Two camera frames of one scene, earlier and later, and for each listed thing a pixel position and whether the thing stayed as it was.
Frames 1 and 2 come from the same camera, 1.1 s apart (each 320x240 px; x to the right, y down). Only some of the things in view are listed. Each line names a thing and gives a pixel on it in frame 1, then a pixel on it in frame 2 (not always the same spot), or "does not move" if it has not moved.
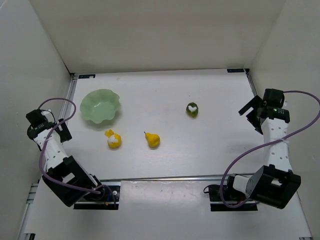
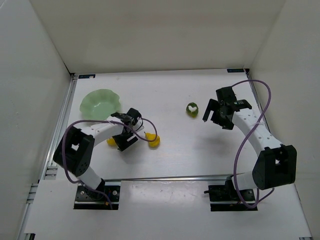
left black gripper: [64, 131] -> [127, 141]
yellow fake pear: [153, 140] does not move
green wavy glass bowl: [99, 105] does not move
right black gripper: [251, 114] -> [215, 116]
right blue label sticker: [235, 70] does not move
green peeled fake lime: [192, 109] does not move
